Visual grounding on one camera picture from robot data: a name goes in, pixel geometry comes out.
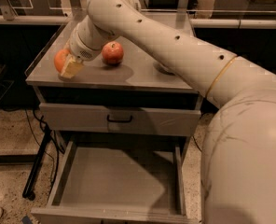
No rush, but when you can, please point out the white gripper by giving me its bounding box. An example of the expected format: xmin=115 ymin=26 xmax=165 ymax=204
xmin=61 ymin=16 xmax=114 ymax=78

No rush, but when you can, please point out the orange fruit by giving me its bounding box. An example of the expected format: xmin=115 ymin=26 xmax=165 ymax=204
xmin=53 ymin=49 xmax=70 ymax=73

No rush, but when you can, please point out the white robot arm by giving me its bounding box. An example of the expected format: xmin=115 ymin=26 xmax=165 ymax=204
xmin=69 ymin=0 xmax=276 ymax=224

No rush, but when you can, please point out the grey drawer cabinet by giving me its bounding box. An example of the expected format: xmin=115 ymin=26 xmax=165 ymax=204
xmin=24 ymin=10 xmax=213 ymax=224

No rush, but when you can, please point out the open grey middle drawer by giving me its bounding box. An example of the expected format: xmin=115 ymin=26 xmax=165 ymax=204
xmin=32 ymin=142 xmax=198 ymax=224

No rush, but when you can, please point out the closed grey top drawer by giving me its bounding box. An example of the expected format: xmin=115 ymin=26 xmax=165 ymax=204
xmin=39 ymin=103 xmax=200 ymax=136

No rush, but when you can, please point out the red apple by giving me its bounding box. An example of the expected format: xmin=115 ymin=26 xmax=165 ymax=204
xmin=102 ymin=41 xmax=124 ymax=65

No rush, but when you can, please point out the white ceramic bowl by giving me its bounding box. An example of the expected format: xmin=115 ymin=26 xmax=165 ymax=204
xmin=156 ymin=63 xmax=173 ymax=76

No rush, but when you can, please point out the black table leg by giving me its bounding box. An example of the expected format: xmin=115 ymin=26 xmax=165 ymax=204
xmin=22 ymin=126 xmax=51 ymax=201

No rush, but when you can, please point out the black drawer handle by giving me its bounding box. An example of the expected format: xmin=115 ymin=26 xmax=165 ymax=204
xmin=106 ymin=115 xmax=133 ymax=123

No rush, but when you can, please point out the black floor cable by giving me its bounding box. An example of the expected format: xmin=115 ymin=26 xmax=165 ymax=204
xmin=192 ymin=135 xmax=202 ymax=153

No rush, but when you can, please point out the white horizontal rail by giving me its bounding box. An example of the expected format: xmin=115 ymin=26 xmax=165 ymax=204
xmin=0 ymin=14 xmax=276 ymax=30

